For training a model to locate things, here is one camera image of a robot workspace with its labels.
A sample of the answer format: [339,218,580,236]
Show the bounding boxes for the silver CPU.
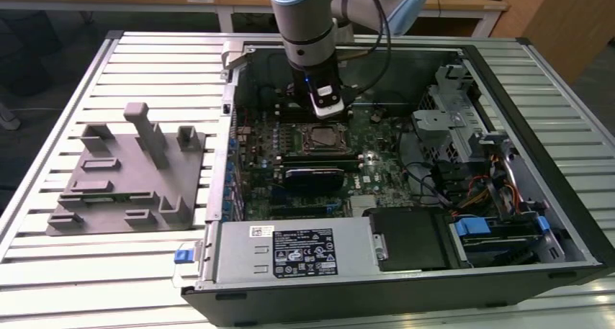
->
[311,128,339,146]

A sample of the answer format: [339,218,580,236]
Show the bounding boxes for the metal socket cover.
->
[300,125,349,154]

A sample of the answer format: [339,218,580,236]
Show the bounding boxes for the CPU socket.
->
[297,122,351,156]

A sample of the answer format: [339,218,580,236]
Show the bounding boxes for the black RAM stick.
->
[283,161,361,171]
[281,154,359,163]

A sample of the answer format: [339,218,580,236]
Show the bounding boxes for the green motherboard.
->
[228,104,448,222]

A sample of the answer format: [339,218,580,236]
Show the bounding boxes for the silver drive cage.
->
[411,64,485,164]

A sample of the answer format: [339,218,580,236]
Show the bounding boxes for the black expansion card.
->
[283,166,347,194]

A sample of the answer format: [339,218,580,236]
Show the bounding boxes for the silver heat sink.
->
[352,195,380,217]

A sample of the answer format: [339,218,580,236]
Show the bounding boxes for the grey parts rack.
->
[45,102,208,236]

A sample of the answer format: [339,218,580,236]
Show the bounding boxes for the black plastic shroud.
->
[363,206,465,272]

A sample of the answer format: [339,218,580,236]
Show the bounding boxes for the hard disk in blue carrier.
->
[451,216,551,267]

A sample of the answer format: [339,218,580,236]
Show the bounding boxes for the silver power supply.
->
[211,219,379,285]

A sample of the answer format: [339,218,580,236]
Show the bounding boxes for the wooden cabinet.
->
[492,0,615,89]

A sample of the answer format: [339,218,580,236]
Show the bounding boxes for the green RAM stick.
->
[79,193,149,202]

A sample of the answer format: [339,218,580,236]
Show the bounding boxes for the black PC case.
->
[180,37,615,328]

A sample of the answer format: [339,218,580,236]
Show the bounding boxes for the white stand foot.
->
[0,102,23,130]

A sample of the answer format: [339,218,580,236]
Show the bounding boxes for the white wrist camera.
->
[309,86,348,120]

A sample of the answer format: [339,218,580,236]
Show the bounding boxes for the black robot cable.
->
[355,0,393,94]

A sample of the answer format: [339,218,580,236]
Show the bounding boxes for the coloured wire bundle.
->
[448,156,524,218]

